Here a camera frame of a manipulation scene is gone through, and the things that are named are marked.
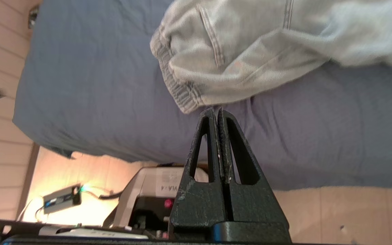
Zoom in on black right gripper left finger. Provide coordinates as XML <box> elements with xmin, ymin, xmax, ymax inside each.
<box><xmin>168</xmin><ymin>108</ymin><xmax>227</xmax><ymax>239</ymax></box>

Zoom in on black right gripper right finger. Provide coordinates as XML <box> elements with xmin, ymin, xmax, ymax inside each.
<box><xmin>217</xmin><ymin>107</ymin><xmax>289</xmax><ymax>225</ymax></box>

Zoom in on light blue denim shorts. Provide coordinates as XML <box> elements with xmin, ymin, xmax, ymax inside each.
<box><xmin>150</xmin><ymin>0</ymin><xmax>392</xmax><ymax>114</ymax></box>

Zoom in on white black robot base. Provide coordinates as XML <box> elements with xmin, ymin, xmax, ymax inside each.
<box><xmin>102</xmin><ymin>165</ymin><xmax>210</xmax><ymax>239</ymax></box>

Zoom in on bed with blue sheet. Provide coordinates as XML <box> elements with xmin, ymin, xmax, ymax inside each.
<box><xmin>12</xmin><ymin>0</ymin><xmax>392</xmax><ymax>191</ymax></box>

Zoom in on grey power adapter box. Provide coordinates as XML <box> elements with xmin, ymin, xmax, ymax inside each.
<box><xmin>42</xmin><ymin>184</ymin><xmax>82</xmax><ymax>215</ymax></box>

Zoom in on black coiled cable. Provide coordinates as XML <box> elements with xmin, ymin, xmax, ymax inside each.
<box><xmin>80</xmin><ymin>189</ymin><xmax>126</xmax><ymax>202</ymax></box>

